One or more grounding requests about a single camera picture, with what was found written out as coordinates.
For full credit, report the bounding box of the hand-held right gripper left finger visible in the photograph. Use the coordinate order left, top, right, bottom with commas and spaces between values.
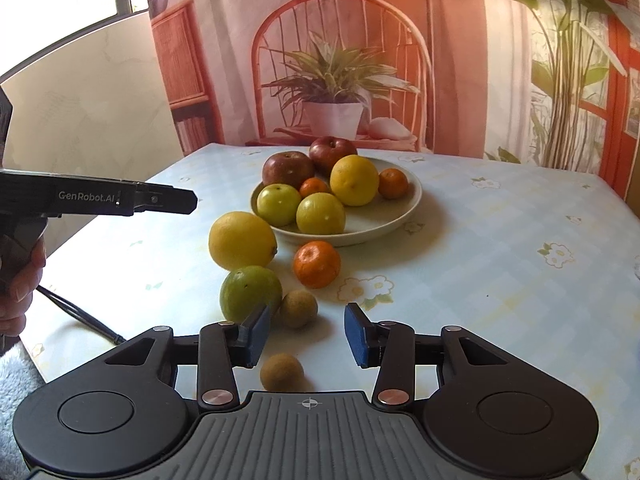
106, 303, 275, 409

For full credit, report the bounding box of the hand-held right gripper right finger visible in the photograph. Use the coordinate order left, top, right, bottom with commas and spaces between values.
344, 302, 505, 407

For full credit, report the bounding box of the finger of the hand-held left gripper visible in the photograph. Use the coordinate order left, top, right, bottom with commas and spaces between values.
132, 182, 198, 216

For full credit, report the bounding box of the yellow-green apple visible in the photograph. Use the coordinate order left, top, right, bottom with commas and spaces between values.
256, 183, 303, 227
296, 192, 347, 235

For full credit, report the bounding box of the dark red apple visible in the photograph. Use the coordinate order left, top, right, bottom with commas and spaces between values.
262, 151, 316, 190

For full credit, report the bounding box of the white round plate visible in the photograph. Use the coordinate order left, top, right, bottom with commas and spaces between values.
250, 156, 423, 248

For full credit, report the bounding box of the orange mandarin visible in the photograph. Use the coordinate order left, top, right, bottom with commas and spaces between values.
293, 241, 342, 289
378, 168, 410, 200
299, 177, 331, 199

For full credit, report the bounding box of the yellow citrus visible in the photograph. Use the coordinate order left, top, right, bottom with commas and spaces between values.
329, 155, 380, 207
208, 211, 278, 272

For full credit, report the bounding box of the person's left hand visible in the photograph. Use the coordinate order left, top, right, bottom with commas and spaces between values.
0, 242, 48, 337

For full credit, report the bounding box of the small brown kiwi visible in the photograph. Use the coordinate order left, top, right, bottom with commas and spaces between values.
278, 290, 319, 329
260, 353, 305, 391

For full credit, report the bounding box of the green guava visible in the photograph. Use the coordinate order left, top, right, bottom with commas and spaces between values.
220, 265, 284, 325

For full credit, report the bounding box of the floral tablecloth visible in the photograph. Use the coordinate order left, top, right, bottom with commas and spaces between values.
20, 142, 640, 480

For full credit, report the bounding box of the window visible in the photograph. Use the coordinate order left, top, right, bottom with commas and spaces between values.
0, 0, 151, 82

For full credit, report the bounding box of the grey fluffy rug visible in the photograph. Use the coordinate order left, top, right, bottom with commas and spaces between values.
0, 342, 44, 461

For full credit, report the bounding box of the black cable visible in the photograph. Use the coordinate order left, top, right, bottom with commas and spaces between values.
37, 285, 127, 345

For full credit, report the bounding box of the printed wall tapestry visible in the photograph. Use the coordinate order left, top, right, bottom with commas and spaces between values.
142, 0, 640, 202

